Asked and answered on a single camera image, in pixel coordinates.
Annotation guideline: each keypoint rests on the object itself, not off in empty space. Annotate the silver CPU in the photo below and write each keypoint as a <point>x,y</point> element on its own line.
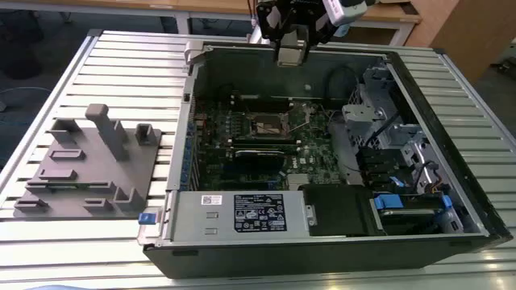
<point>290,56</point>

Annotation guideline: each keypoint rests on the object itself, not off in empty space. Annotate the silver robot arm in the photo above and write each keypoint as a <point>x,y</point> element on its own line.
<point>342,30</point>

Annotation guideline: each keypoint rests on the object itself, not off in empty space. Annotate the CPU socket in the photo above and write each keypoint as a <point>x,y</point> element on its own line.
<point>268,121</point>

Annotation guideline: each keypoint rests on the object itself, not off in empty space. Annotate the wooden cabinet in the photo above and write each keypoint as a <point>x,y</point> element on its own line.
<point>474,30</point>

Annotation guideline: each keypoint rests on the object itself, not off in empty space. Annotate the green motherboard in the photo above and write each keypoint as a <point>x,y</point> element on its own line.
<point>318,151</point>

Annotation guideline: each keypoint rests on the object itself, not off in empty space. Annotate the metal drive cage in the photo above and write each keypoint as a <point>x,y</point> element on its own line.
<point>402,133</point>

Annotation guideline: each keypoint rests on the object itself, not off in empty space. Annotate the black graphics card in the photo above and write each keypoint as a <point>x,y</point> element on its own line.
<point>257,161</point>

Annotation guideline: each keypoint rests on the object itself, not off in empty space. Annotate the silver finned heatsink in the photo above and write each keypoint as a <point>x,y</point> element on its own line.
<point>297,179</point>

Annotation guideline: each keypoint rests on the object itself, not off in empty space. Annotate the blue disk carrier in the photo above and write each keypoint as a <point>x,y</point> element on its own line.
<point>386,201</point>

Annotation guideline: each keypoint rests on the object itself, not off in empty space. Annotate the dark office chair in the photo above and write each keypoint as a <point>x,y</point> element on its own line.
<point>20,48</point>

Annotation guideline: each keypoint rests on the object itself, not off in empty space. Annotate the silver power supply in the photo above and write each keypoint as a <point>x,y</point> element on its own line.
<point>189,211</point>

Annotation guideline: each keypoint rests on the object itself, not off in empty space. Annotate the grey parts rack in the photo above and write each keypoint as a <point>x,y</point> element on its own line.
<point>100,169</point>

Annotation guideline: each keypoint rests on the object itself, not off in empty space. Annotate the blue case latch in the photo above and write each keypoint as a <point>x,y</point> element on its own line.
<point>146,219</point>

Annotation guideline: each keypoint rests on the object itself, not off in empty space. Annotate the black PC case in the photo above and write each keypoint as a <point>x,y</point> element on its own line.
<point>322,259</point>

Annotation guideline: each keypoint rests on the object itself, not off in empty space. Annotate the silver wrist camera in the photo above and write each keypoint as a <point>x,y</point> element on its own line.
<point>334,12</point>

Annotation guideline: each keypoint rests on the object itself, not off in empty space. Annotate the wooden desk white frame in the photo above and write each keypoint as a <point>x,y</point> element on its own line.
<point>394,16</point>
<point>100,9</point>

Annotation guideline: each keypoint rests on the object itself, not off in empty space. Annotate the silver metal bracket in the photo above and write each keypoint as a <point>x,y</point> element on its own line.
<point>358,114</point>

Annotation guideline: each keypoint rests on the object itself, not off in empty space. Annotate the black plastic bracket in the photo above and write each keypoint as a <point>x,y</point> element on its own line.
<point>378,163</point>

